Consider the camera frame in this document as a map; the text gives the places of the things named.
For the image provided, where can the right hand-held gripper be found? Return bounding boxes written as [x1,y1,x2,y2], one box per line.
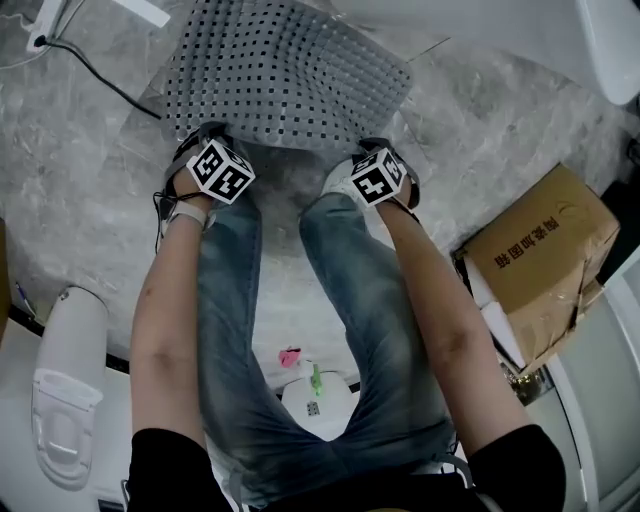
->
[348,137,421,211]

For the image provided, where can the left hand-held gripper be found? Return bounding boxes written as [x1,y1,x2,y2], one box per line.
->
[163,122,257,205]

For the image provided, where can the grey perforated bath mat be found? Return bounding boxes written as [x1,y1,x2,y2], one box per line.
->
[159,0,416,151]

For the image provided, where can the person's left forearm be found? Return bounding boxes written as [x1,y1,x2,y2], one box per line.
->
[128,177,224,441]

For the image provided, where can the person's right forearm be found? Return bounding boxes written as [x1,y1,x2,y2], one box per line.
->
[372,199,532,454]

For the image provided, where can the person's white shoe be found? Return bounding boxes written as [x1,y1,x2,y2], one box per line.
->
[319,158,364,204]

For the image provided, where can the beige wristband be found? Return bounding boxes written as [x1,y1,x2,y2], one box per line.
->
[168,201,212,230]

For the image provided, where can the person's blue jeans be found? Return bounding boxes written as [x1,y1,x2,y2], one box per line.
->
[196,191,457,510]

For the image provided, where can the large torn cardboard box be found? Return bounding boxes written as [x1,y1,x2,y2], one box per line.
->
[452,162,622,375]

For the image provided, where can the white foam block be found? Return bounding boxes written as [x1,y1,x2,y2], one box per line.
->
[462,254,527,370]

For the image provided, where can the white bathtub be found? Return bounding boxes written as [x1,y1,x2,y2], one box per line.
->
[344,0,640,107]

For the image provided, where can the white round ceramic lid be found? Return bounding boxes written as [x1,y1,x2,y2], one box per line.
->
[282,359,354,442]

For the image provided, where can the white power strip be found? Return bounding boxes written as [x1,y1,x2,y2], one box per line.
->
[25,0,67,54]

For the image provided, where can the window with greenery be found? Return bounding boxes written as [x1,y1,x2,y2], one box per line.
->
[499,360,557,407]

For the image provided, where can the white toilet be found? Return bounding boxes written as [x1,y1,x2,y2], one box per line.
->
[29,285,110,492]

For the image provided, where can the person's black shirt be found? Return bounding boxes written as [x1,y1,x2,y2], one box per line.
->
[127,423,570,512]

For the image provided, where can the white raised platform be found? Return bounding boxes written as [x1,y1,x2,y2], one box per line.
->
[0,324,137,512]

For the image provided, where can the thick black power cable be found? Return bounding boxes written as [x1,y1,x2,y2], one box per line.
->
[42,38,164,121]

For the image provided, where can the thin white cable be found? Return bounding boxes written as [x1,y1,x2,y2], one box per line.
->
[0,48,47,70]

